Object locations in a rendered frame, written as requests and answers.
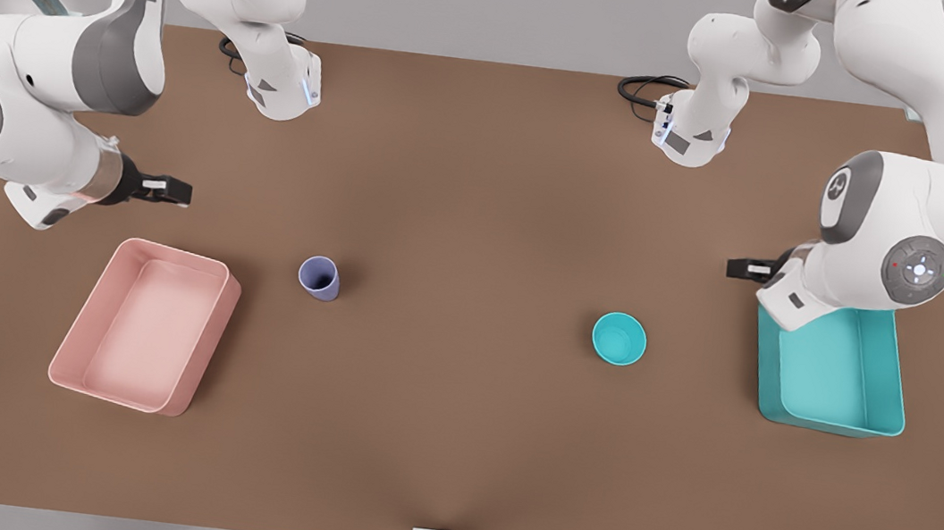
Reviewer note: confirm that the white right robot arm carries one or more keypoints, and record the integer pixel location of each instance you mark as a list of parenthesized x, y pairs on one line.
[(56, 61)]

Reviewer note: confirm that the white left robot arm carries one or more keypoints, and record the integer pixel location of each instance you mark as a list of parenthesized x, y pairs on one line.
[(903, 201)]

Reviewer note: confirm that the teal rectangular box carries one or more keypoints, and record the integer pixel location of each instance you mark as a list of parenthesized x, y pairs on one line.
[(837, 371)]

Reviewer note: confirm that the pink rectangular box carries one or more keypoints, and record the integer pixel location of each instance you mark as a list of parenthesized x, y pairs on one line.
[(145, 324)]

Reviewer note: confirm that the teal bowl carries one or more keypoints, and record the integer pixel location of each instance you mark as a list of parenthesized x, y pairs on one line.
[(619, 338)]

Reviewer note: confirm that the purple cup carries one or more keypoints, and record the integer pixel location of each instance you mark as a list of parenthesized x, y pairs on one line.
[(319, 277)]

